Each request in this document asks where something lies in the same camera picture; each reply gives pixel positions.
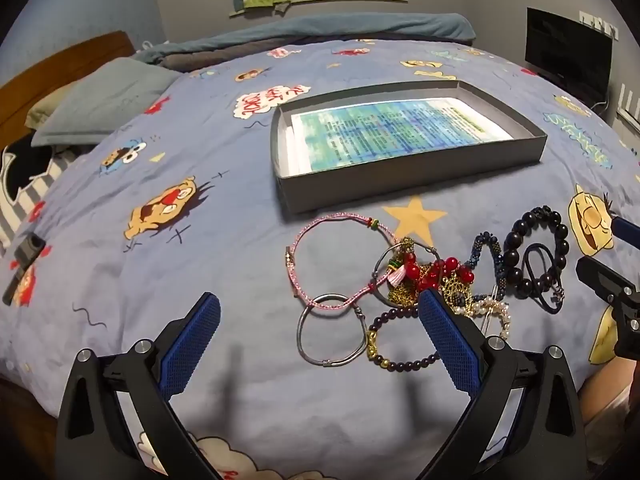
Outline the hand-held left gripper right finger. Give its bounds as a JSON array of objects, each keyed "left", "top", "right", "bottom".
[{"left": 417, "top": 290, "right": 588, "bottom": 480}]

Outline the silver wire bangle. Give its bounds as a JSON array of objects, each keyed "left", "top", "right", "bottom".
[{"left": 297, "top": 292, "right": 369, "bottom": 368}]

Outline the blue-green printed paper sheet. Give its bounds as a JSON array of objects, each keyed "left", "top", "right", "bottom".
[{"left": 287, "top": 97, "right": 516, "bottom": 173}]

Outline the grey blanket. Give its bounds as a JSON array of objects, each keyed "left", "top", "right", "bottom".
[{"left": 160, "top": 40, "right": 301, "bottom": 72}]

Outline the striped black and white cushion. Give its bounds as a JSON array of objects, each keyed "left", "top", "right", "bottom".
[{"left": 0, "top": 135, "right": 76, "bottom": 256}]

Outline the red bead bracelet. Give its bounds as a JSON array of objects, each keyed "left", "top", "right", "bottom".
[{"left": 385, "top": 252, "right": 476, "bottom": 291}]

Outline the black hair tie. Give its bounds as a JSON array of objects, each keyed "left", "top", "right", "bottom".
[{"left": 520, "top": 243, "right": 566, "bottom": 315}]

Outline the person's leg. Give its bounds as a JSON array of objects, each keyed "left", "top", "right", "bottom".
[{"left": 580, "top": 355, "right": 640, "bottom": 461}]

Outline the blue-grey pillow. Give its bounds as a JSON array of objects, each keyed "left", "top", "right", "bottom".
[{"left": 31, "top": 56, "right": 183, "bottom": 148}]

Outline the blue beaded rope bracelet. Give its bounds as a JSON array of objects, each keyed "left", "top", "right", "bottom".
[{"left": 445, "top": 231, "right": 506, "bottom": 316}]

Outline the white wall hook rack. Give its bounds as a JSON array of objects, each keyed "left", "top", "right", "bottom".
[{"left": 579, "top": 10, "right": 620, "bottom": 41}]

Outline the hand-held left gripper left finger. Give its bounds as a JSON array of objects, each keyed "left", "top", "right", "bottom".
[{"left": 56, "top": 291, "right": 223, "bottom": 480}]

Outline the grey shallow cardboard box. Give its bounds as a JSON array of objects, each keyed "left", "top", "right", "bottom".
[{"left": 270, "top": 80, "right": 548, "bottom": 215}]

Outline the wooden window shelf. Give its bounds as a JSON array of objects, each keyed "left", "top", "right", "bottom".
[{"left": 229, "top": 0, "right": 408, "bottom": 18}]

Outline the olive pillow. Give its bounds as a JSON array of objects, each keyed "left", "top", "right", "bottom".
[{"left": 25, "top": 80, "right": 81, "bottom": 131}]

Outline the pink cord bracelet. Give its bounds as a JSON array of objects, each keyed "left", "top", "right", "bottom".
[{"left": 286, "top": 213, "right": 408, "bottom": 311}]

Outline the dark purple bead bracelet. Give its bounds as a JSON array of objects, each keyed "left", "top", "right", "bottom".
[{"left": 366, "top": 305, "right": 443, "bottom": 368}]

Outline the black phone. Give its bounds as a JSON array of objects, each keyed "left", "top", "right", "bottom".
[{"left": 1, "top": 232, "right": 47, "bottom": 307}]

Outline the black television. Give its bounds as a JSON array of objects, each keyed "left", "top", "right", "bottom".
[{"left": 524, "top": 7, "right": 614, "bottom": 106}]

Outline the thin silver bangle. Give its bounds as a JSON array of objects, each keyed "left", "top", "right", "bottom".
[{"left": 371, "top": 241, "right": 443, "bottom": 306}]

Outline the blue folded blanket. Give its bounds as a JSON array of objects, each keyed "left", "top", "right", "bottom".
[{"left": 135, "top": 11, "right": 476, "bottom": 63}]

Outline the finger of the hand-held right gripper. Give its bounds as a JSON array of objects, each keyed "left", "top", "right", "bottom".
[
  {"left": 575, "top": 257, "right": 640, "bottom": 307},
  {"left": 611, "top": 215, "right": 640, "bottom": 252}
]

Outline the large black bead bracelet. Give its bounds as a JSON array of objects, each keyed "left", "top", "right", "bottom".
[{"left": 502, "top": 206, "right": 571, "bottom": 298}]

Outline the blue cartoon printed duvet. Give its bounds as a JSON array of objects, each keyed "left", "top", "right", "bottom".
[{"left": 0, "top": 40, "right": 640, "bottom": 480}]

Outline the wooden headboard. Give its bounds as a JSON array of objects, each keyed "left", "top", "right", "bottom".
[{"left": 0, "top": 30, "right": 137, "bottom": 136}]

